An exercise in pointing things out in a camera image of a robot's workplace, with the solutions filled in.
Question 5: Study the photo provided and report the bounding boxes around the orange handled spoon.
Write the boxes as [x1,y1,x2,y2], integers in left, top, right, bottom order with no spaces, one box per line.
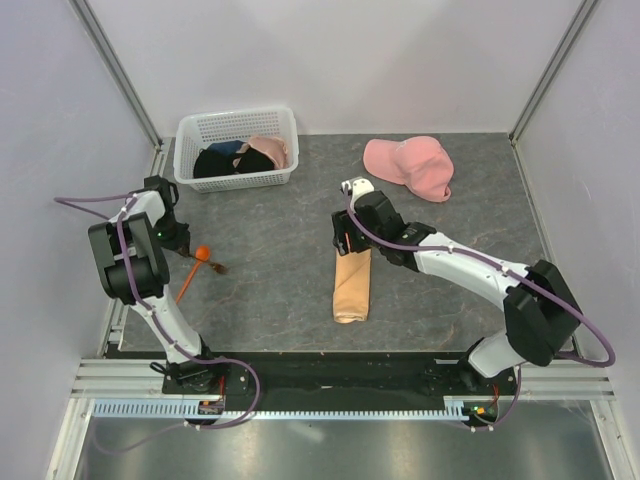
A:
[176,245,211,304]

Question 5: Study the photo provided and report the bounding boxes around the peach cloth napkin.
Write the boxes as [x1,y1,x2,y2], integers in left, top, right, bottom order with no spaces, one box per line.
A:
[333,250,372,324]

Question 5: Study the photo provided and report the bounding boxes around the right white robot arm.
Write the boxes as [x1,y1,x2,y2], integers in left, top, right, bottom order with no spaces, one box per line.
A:
[331,191,580,394]

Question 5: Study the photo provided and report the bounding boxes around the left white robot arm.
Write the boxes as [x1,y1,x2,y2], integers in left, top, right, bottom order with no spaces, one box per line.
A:
[88,175,220,393]

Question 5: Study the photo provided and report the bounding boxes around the pink baseball cap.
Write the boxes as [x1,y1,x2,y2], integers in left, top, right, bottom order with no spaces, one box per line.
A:
[363,136,455,203]

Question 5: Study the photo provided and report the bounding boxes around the black cap in basket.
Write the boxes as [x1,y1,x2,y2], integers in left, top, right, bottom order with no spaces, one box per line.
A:
[193,148,275,179]

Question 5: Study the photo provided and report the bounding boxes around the blue cap in basket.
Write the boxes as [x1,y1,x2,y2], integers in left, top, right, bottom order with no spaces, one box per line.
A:
[207,140,245,155]

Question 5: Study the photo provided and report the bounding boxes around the white plastic basket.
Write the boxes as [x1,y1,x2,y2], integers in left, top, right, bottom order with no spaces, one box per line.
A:
[173,106,299,193]

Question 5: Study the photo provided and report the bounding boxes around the light pink cap in basket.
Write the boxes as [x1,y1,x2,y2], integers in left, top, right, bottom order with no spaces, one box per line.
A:
[247,136,289,169]

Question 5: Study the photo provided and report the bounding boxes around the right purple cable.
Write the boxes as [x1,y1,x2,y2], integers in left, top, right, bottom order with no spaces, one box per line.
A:
[342,184,617,435]

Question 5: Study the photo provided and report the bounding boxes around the purple cable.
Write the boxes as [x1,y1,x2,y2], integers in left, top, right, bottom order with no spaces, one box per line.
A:
[53,192,262,453]
[342,184,617,435]

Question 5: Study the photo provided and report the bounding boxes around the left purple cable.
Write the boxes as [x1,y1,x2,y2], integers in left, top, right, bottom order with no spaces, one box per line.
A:
[53,192,262,453]

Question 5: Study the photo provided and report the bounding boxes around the aluminium front rail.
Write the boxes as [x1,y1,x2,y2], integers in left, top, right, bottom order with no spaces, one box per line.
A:
[71,359,615,401]

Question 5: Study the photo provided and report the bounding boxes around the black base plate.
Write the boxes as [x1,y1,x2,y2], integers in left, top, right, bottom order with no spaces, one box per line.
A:
[153,352,516,410]

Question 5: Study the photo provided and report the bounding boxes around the left aluminium frame post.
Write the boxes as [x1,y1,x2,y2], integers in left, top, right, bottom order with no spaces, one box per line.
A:
[69,0,163,149]

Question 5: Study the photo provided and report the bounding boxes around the aluminium frame post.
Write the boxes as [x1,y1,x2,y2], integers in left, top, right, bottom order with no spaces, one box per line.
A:
[69,0,163,149]
[508,0,600,147]

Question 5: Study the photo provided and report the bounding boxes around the white slotted cable duct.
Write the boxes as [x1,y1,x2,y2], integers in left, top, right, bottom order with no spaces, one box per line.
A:
[91,398,482,421]

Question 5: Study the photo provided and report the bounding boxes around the right aluminium frame post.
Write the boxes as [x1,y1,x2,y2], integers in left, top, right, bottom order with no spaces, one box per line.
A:
[508,0,600,147]

